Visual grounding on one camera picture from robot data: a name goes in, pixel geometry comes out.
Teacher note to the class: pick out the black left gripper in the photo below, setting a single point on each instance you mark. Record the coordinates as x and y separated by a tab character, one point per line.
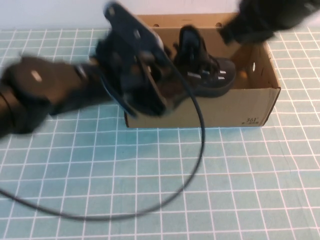
117	65

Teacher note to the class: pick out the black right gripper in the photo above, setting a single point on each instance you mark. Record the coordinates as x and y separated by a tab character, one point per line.
247	27

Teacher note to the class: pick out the black knit sneaker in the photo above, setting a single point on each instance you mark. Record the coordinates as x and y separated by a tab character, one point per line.
210	75

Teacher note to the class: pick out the brown cardboard shoe box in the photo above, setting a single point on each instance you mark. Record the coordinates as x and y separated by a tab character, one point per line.
225	112

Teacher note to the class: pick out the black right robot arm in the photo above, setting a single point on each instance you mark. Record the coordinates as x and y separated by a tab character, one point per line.
287	12

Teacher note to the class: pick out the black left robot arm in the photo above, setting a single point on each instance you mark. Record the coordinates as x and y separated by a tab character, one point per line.
37	87

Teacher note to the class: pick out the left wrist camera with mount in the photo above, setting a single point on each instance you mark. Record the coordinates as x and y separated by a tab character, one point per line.
130	25

